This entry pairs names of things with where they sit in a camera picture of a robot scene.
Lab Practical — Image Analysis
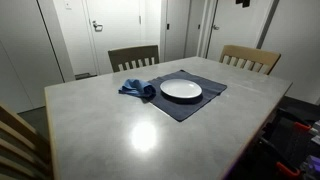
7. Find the white door with lever handle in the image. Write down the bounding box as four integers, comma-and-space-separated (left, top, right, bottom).
82, 0, 145, 76

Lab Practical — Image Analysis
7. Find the light wooden chair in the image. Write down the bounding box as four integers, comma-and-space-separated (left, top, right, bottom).
0, 102, 55, 180
218, 44, 282, 76

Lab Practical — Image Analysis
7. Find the silver door lever handle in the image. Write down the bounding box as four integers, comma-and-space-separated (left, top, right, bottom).
91, 20, 104, 33

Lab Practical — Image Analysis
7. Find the black sign on door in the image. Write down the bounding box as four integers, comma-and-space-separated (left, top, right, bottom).
235, 0, 251, 9

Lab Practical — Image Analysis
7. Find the white round plate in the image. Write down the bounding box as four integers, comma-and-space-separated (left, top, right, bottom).
159, 78, 203, 100

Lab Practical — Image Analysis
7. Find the dark wooden chair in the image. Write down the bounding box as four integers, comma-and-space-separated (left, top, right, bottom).
107, 44, 160, 73

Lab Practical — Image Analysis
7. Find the black clamp with red handle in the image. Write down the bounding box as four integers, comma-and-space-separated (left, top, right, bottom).
275, 161, 302, 178
292, 120, 314, 134

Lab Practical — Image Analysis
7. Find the dark blue placemat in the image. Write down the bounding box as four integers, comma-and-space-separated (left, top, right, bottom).
142, 69, 228, 123

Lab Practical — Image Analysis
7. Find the white door with knob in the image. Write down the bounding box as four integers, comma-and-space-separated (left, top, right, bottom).
205, 0, 274, 63

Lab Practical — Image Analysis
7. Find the blue microfibre cloth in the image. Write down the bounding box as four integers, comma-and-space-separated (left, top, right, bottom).
118, 78, 157, 99

